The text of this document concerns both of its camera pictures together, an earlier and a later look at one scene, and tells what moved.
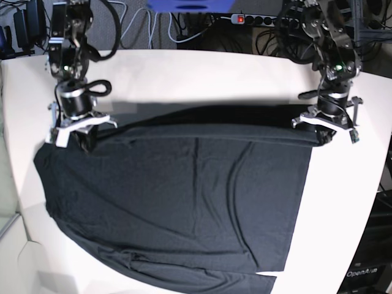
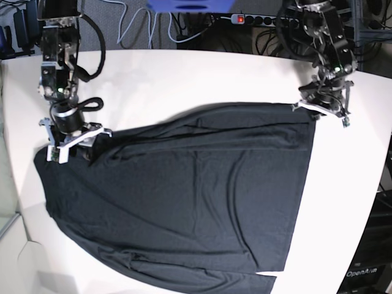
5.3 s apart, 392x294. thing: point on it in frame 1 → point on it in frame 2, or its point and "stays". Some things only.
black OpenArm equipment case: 370,270 stays
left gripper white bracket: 60,128 → 60,154
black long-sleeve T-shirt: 190,198 stays
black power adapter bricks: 30,25 stays
